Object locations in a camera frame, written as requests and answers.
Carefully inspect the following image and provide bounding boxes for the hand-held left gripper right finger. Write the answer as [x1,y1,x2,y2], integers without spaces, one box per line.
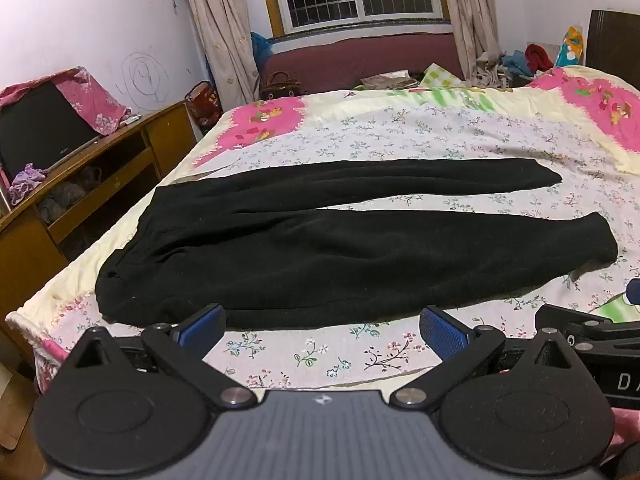
[389,305,582,409]

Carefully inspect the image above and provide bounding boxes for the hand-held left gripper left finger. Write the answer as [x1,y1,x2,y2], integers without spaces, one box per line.
[64,304,257,409]

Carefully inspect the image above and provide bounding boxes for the black pants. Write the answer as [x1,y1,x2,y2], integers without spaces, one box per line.
[95,157,618,332]

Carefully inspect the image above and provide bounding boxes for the grey cloth bundle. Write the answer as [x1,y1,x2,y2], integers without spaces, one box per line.
[37,166,103,225]

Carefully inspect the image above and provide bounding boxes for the wooden desk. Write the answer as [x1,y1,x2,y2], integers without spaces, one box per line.
[0,100,198,361]

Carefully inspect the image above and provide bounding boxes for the floral bed sheet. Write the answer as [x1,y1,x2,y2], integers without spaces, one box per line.
[5,67,640,401]

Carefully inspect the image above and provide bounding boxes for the red bag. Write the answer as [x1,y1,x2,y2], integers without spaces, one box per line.
[184,81,224,128]

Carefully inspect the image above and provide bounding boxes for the purple cloth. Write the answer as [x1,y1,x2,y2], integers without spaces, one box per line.
[9,162,49,206]

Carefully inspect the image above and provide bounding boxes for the dark wooden headboard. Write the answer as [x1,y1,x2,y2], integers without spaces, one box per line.
[585,9,640,87]

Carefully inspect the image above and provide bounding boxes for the colourful printed bag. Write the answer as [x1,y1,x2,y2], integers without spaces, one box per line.
[554,26,585,68]

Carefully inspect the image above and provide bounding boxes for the brown handbag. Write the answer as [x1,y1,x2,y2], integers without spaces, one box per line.
[260,71,304,101]

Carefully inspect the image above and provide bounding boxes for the red cloth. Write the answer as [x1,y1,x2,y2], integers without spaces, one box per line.
[524,44,555,73]

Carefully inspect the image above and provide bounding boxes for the newspaper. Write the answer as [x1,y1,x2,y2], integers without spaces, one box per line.
[361,72,421,92]

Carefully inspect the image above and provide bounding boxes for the green checkered cloth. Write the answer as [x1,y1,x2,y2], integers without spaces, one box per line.
[420,62,466,88]

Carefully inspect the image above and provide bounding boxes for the black monitor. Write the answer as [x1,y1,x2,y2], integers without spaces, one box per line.
[0,82,99,182]

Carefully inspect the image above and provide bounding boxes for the pink floral cloth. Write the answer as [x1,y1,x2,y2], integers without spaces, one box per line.
[0,66,132,137]

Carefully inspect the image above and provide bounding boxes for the blue cloth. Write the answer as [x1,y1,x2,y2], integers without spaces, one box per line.
[500,50,532,77]

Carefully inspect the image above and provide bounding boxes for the grey clothes pile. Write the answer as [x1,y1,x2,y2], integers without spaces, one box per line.
[475,52,511,90]

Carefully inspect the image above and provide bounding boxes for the blue plastic bag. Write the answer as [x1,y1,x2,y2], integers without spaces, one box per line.
[250,32,275,78]

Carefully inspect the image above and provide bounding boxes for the beige curtain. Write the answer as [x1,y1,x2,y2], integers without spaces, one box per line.
[177,0,261,100]
[442,0,502,83]

